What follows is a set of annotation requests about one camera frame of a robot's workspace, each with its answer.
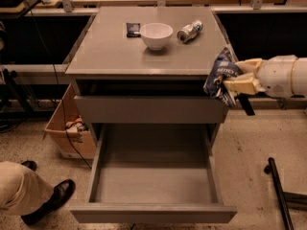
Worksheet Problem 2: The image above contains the black metal stand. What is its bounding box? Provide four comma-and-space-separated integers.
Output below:
264, 157, 307, 230

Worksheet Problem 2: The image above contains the closed grey top drawer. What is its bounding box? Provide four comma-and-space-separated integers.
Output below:
75, 96, 228, 124

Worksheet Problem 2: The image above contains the white bowl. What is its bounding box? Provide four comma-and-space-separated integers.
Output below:
140, 23, 173, 51

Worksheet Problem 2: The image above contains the black cable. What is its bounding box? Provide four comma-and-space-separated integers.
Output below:
12, 0, 93, 170

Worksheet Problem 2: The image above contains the small dark snack packet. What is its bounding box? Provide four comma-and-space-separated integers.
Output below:
126, 23, 141, 37

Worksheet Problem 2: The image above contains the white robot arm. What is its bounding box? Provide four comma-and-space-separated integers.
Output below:
224, 55, 307, 98

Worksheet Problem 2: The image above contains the cardboard box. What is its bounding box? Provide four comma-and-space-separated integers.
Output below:
45, 85, 96, 159

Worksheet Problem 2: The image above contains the crushed silver can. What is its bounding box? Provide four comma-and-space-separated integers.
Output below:
177, 19, 203, 43

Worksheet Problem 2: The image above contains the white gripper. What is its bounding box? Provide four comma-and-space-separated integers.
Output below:
224, 55, 297, 98

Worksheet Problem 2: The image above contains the open grey middle drawer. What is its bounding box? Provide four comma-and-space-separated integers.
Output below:
70, 124, 237, 223

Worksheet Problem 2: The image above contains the blue chip bag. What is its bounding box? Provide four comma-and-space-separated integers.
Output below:
203, 47, 243, 107

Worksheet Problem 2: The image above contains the beige trouser leg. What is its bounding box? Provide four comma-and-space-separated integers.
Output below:
0, 161, 54, 216

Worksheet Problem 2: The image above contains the grey drawer cabinet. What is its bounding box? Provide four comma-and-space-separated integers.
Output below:
66, 7, 229, 138

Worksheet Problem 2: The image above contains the black leather shoe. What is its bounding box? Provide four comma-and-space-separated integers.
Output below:
21, 179, 76, 225

